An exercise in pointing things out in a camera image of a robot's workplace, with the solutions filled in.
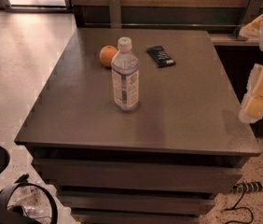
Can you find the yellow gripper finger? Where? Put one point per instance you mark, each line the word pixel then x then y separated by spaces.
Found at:
pixel 252 102
pixel 252 29

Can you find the dark blue snack bar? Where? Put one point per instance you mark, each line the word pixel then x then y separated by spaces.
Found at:
pixel 160 56

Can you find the white power strip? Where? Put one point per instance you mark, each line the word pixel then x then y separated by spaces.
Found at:
pixel 247 187

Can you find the dark grey drawer cabinet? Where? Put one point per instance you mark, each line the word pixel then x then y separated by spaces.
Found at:
pixel 162 163

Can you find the clear plastic water bottle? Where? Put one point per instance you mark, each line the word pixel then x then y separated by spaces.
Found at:
pixel 125 76

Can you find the orange fruit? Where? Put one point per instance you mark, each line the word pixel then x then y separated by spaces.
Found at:
pixel 107 54

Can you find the right metal shelf bracket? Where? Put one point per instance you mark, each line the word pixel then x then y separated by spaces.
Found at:
pixel 251 11

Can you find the metal shelf bracket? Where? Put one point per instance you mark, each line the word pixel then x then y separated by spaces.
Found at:
pixel 115 13
pixel 251 11

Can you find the left metal shelf bracket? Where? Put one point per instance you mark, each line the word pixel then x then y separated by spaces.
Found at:
pixel 115 13

